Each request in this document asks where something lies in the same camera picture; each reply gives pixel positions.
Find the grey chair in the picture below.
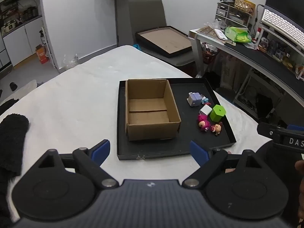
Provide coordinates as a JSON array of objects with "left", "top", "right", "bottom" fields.
[{"left": 128, "top": 0, "right": 198, "bottom": 67}]

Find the small white cube toy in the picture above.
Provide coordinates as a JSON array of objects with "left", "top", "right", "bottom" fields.
[{"left": 199, "top": 105, "right": 213, "bottom": 116}]

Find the cardboard box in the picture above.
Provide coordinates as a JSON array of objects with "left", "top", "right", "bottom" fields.
[{"left": 125, "top": 78, "right": 182, "bottom": 142}]

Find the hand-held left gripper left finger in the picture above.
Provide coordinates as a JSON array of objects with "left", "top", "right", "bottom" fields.
[{"left": 37, "top": 140, "right": 119, "bottom": 190}]

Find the black fuzzy cloth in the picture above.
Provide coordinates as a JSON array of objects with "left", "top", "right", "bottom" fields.
[{"left": 0, "top": 98, "right": 29, "bottom": 178}]

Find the green plastic packet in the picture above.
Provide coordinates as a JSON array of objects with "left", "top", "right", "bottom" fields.
[{"left": 224, "top": 26, "right": 253, "bottom": 44}]

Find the green hexagonal toy box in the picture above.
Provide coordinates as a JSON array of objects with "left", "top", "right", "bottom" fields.
[{"left": 209, "top": 104, "right": 226, "bottom": 122}]

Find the orange box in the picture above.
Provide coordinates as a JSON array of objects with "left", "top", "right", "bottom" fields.
[{"left": 35, "top": 45, "right": 49, "bottom": 64}]

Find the white keyboard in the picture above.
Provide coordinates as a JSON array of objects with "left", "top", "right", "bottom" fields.
[{"left": 260, "top": 9, "right": 304, "bottom": 42}]

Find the white cabinet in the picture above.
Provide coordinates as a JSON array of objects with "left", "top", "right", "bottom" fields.
[{"left": 0, "top": 16, "right": 49, "bottom": 69}]

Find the pink hooded doll figurine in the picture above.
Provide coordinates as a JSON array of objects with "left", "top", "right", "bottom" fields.
[{"left": 198, "top": 114, "right": 211, "bottom": 132}]

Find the white phone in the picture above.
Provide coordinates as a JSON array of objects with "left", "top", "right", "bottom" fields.
[{"left": 213, "top": 28, "right": 229, "bottom": 41}]

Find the shallow black tray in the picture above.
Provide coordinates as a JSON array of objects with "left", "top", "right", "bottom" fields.
[{"left": 116, "top": 77, "right": 237, "bottom": 161}]

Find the black framed brown board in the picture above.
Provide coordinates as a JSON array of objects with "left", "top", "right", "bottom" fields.
[{"left": 135, "top": 25, "right": 192, "bottom": 59}]

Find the clear plastic bag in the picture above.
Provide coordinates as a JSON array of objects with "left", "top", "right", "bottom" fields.
[{"left": 62, "top": 54, "right": 79, "bottom": 70}]

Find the person's right hand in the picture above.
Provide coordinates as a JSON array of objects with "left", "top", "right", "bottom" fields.
[{"left": 294, "top": 160, "right": 304, "bottom": 221}]

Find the grey drawer organizer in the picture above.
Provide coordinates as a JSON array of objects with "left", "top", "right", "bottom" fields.
[{"left": 215, "top": 2, "right": 252, "bottom": 28}]

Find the purple and white toy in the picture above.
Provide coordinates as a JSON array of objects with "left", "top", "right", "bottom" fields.
[{"left": 187, "top": 92, "right": 204, "bottom": 107}]

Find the red basket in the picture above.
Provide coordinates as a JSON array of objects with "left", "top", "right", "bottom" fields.
[{"left": 201, "top": 43, "right": 218, "bottom": 65}]

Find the cluttered wall shelf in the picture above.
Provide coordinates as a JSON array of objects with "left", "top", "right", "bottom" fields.
[{"left": 0, "top": 0, "right": 43, "bottom": 37}]

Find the black and white desk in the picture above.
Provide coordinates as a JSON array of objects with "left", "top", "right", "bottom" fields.
[{"left": 188, "top": 28, "right": 304, "bottom": 121}]

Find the wicker basket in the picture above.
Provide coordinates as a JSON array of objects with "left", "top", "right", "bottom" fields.
[{"left": 234, "top": 0, "right": 256, "bottom": 14}]

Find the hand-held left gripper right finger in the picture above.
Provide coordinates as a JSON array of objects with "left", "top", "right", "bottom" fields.
[{"left": 182, "top": 141, "right": 265, "bottom": 188}]

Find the brown haired doll figurine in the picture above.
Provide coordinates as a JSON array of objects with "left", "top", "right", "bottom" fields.
[{"left": 210, "top": 122, "right": 224, "bottom": 136}]

